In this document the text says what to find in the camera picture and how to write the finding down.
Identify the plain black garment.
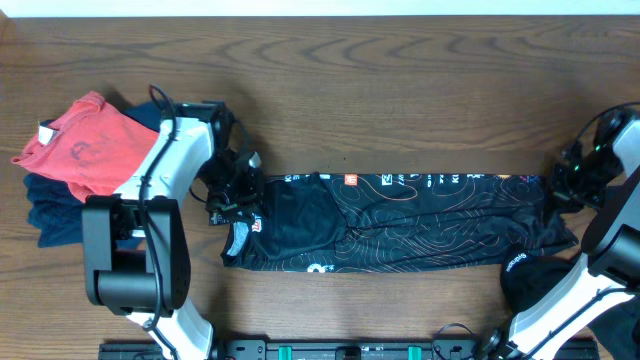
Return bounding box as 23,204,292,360
500,249,639,360

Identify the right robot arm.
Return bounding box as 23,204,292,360
474,102,639,359

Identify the folded orange t-shirt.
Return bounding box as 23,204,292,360
11,92,158,202

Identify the small black looped cable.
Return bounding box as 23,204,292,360
427,322,476,360

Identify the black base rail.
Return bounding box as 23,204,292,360
97,338,600,360

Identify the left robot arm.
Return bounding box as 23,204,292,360
82,100,264,359

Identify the black jersey with orange lines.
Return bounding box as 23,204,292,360
221,173,578,273

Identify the folded navy blue garment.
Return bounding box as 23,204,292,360
24,102,160,248

